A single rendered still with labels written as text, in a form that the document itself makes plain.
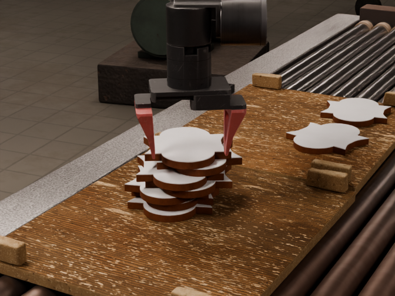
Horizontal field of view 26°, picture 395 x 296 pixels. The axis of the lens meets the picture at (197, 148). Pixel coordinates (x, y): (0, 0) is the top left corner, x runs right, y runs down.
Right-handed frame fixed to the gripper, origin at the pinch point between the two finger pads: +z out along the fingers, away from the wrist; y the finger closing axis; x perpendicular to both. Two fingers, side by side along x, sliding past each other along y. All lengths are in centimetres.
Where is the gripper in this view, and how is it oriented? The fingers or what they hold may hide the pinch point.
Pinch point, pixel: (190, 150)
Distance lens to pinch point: 113.9
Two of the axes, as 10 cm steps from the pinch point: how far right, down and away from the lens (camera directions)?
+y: 9.9, -0.4, 1.0
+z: 0.1, 9.4, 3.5
